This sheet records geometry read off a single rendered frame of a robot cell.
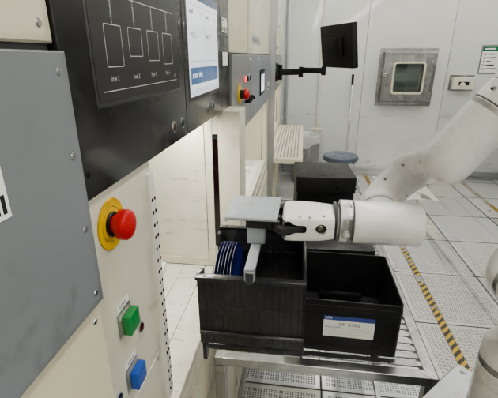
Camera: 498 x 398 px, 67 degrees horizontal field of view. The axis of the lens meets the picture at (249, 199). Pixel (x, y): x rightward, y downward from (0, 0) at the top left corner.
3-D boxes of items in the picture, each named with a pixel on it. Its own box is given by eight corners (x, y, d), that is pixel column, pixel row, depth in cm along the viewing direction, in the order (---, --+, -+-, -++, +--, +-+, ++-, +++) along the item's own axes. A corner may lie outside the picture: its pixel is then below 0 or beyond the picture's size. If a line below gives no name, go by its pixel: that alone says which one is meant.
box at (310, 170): (352, 226, 187) (357, 178, 178) (294, 224, 189) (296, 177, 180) (342, 204, 214) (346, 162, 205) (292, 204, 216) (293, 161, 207)
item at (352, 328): (296, 347, 109) (299, 298, 103) (299, 292, 135) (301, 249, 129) (396, 358, 105) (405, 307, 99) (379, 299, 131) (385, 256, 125)
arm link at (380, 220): (350, 192, 77) (356, 210, 68) (418, 194, 75) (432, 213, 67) (346, 229, 80) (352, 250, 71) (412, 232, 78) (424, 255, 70)
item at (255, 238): (301, 381, 74) (309, 235, 63) (200, 371, 76) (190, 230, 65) (302, 305, 96) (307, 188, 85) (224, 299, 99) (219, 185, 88)
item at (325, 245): (374, 275, 146) (379, 245, 141) (297, 271, 148) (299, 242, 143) (360, 240, 173) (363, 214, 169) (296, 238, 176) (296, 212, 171)
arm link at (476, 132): (451, 88, 73) (345, 200, 84) (489, 98, 58) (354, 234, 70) (485, 116, 74) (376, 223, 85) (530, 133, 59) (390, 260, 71)
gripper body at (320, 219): (341, 249, 70) (281, 246, 72) (336, 227, 80) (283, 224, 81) (344, 213, 68) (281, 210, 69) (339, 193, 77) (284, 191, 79)
